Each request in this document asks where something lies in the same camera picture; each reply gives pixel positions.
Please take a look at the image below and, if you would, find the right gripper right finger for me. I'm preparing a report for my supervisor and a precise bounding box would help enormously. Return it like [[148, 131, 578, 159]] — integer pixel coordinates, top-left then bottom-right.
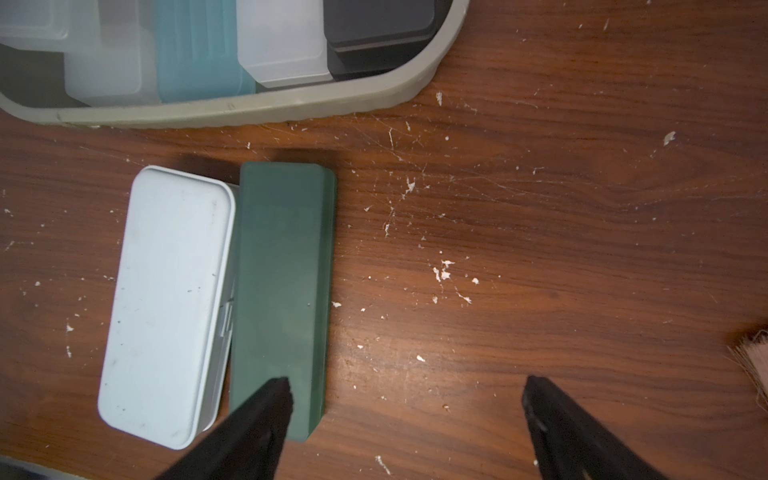
[[522, 376, 664, 480]]

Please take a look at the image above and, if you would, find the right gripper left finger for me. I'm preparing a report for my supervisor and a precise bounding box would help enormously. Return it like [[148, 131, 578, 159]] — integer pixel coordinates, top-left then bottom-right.
[[158, 377, 293, 479]]

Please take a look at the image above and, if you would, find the pale blue white pencil case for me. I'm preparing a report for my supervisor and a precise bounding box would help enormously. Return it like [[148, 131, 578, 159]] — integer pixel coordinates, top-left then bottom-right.
[[97, 166, 238, 450]]

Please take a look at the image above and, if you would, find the dark green pencil case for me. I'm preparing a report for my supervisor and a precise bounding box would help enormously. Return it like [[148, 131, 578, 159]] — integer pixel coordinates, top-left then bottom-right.
[[229, 162, 337, 442]]

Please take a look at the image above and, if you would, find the teal ribbed pencil case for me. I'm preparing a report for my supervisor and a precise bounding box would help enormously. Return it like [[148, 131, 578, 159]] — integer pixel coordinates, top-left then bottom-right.
[[152, 0, 257, 103]]

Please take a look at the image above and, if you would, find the grey-green plastic storage box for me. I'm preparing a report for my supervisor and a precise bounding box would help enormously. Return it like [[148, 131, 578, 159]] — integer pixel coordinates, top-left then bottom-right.
[[1, 1, 469, 129]]

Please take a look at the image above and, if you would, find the dark grey pencil case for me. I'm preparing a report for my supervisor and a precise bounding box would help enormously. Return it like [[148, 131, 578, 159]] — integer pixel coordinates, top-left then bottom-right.
[[323, 0, 452, 81]]

